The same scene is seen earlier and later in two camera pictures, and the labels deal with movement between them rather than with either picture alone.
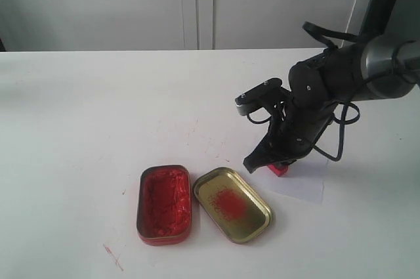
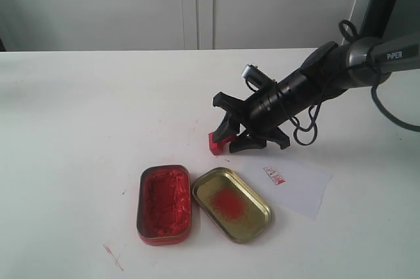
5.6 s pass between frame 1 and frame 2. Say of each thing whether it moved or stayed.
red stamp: moved
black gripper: moved
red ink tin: stayed
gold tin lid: stayed
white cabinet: stayed
